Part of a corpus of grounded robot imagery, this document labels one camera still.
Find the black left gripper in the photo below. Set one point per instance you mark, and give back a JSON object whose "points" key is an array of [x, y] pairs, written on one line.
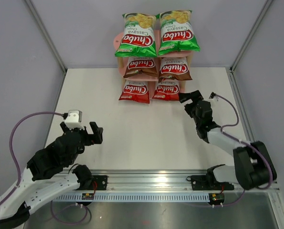
{"points": [[96, 137]]}

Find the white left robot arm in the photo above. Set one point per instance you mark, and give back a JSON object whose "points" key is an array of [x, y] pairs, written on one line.
{"points": [[30, 194]]}

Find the white slotted cable duct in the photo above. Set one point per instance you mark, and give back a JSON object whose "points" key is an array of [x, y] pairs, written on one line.
{"points": [[140, 197]]}

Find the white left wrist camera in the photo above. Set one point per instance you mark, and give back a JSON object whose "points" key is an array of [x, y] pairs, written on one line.
{"points": [[72, 119]]}

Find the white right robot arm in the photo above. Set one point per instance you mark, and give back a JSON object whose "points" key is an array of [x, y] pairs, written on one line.
{"points": [[253, 167]]}

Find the brown Chuba barbeque chips bag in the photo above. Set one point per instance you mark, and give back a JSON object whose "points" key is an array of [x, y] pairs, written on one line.
{"points": [[174, 69]]}

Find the red Chuba chips bag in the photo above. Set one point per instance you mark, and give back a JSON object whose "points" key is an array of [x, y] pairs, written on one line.
{"points": [[167, 91], [135, 91]]}

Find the aluminium frame post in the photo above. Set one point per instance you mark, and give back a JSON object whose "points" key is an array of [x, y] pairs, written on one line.
{"points": [[263, 12], [41, 27]]}

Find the green Chuba chips bag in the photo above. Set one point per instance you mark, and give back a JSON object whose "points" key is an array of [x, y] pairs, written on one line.
{"points": [[176, 32], [138, 38]]}

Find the aluminium mounting rail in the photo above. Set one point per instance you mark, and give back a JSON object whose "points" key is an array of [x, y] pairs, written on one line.
{"points": [[148, 181]]}

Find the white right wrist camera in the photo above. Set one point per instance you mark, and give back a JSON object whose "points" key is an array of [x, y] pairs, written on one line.
{"points": [[213, 98]]}

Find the right aluminium frame post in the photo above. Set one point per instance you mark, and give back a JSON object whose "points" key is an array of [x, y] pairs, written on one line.
{"points": [[263, 12]]}

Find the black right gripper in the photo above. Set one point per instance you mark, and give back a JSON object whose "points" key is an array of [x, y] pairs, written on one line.
{"points": [[196, 96]]}

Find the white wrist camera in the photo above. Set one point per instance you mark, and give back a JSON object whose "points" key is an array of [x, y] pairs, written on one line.
{"points": [[72, 119], [213, 98]]}

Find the left aluminium frame post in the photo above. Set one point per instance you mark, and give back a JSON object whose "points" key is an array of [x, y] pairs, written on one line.
{"points": [[41, 27]]}

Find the pink three-tier wooden shelf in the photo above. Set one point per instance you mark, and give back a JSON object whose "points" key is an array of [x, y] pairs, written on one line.
{"points": [[151, 80]]}

